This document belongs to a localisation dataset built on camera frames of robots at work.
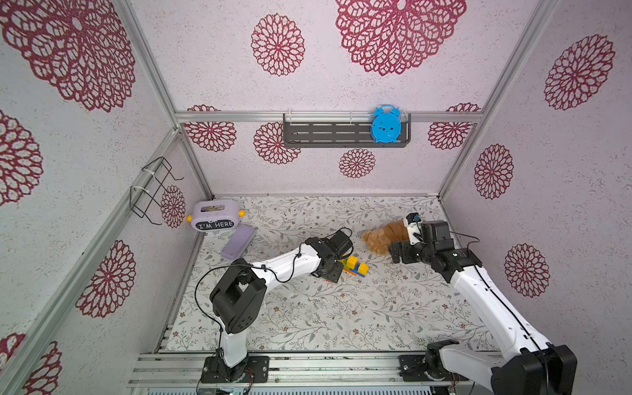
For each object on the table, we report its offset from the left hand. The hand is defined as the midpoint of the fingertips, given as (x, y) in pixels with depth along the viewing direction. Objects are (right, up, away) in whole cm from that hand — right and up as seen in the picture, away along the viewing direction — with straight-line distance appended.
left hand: (327, 272), depth 88 cm
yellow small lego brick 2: (+14, +1, +2) cm, 14 cm away
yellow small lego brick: (+9, +3, +2) cm, 10 cm away
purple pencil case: (-36, +9, +13) cm, 39 cm away
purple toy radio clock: (-46, +21, +15) cm, 53 cm away
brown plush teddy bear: (+21, +11, +7) cm, 24 cm away
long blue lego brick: (+11, 0, +3) cm, 11 cm away
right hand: (+25, +11, -6) cm, 28 cm away
